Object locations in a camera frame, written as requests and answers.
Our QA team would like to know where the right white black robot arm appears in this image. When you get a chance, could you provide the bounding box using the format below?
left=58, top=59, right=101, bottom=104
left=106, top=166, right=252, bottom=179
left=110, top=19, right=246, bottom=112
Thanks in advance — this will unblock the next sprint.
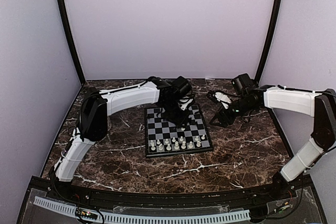
left=207, top=73, right=335, bottom=200

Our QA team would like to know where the white slotted cable duct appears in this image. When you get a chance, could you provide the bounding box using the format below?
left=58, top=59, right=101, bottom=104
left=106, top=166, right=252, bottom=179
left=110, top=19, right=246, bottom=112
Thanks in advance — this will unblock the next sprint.
left=33, top=196, right=250, bottom=223

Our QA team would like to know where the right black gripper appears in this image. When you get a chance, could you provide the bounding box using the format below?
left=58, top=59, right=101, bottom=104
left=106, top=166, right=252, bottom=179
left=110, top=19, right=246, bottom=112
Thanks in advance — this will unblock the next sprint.
left=210, top=96, right=256, bottom=127

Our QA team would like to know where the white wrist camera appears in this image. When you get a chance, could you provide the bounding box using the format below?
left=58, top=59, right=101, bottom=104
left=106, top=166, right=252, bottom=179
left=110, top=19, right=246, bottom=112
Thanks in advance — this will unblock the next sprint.
left=178, top=99, right=194, bottom=111
left=206, top=91, right=232, bottom=107

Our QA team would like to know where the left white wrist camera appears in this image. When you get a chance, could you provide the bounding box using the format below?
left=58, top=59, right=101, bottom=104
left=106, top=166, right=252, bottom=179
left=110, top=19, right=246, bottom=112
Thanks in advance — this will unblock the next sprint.
left=178, top=99, right=194, bottom=111

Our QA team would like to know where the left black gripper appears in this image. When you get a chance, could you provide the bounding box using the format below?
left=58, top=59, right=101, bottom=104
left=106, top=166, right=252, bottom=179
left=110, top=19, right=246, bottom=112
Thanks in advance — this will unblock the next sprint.
left=162, top=99, right=192, bottom=128

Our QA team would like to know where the black front rail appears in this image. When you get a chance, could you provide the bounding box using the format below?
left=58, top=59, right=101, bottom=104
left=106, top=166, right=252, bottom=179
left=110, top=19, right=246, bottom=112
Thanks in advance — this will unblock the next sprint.
left=26, top=176, right=313, bottom=209

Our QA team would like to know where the black frame post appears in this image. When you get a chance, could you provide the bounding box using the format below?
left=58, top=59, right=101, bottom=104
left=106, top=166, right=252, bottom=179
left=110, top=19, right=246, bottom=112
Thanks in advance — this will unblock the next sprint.
left=57, top=0, right=86, bottom=85
left=255, top=0, right=281, bottom=83

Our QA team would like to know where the black grey chessboard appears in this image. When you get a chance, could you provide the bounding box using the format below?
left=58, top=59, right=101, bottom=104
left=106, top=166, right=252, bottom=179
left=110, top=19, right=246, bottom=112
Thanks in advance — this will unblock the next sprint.
left=144, top=104, right=214, bottom=158

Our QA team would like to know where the left black frame post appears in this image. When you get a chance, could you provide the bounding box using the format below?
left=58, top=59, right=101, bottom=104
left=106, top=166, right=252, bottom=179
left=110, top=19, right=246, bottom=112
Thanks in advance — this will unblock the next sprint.
left=57, top=0, right=86, bottom=85

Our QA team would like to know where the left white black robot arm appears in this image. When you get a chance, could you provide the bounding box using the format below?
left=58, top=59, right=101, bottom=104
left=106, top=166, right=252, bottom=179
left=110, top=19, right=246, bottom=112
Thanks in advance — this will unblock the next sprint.
left=49, top=76, right=195, bottom=201

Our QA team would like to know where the right black frame post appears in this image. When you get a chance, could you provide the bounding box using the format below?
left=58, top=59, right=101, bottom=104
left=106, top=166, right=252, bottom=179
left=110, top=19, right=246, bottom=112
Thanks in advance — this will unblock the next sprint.
left=255, top=0, right=281, bottom=83

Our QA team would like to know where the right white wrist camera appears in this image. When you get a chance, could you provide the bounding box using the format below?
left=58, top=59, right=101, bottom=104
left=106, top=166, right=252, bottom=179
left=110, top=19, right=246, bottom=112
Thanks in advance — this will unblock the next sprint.
left=206, top=91, right=232, bottom=107

